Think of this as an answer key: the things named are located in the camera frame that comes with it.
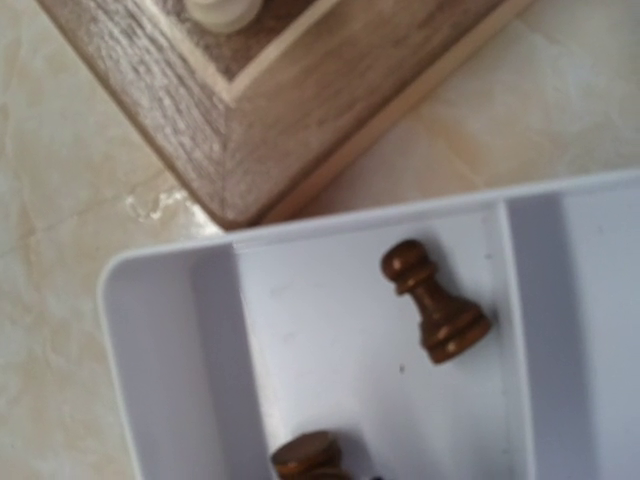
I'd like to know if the wooden chess board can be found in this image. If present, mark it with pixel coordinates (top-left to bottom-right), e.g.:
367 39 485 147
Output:
42 0 525 229

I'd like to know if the white plastic tray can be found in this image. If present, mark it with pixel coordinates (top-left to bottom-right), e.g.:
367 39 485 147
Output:
98 170 639 479

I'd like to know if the dark chess pieces pile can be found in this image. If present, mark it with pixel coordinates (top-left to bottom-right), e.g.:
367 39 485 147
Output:
270 430 353 480

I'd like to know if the white chess pieces row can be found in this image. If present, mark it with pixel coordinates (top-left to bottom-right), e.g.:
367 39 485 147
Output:
184 0 263 33

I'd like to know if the dark pawn in tray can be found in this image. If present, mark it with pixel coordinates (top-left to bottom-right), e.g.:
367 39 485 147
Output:
381 239 492 364

